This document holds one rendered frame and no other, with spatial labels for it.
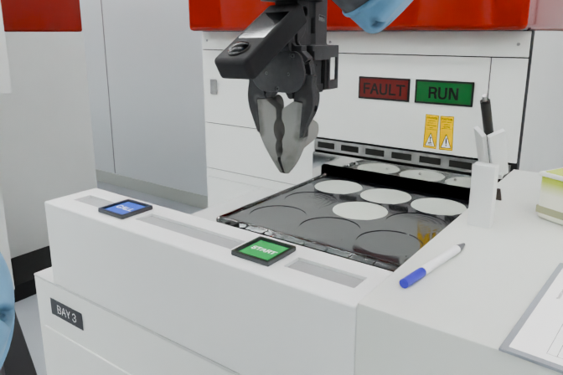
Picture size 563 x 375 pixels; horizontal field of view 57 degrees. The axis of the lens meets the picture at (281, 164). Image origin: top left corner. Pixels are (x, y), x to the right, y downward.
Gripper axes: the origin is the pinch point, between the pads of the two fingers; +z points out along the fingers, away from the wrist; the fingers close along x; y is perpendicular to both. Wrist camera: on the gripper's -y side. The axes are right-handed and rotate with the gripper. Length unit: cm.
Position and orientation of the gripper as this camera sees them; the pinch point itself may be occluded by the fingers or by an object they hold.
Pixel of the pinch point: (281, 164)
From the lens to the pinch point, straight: 62.2
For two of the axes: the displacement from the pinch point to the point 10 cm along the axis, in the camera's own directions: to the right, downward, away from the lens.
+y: 5.6, -2.0, 8.0
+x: -8.3, -1.4, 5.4
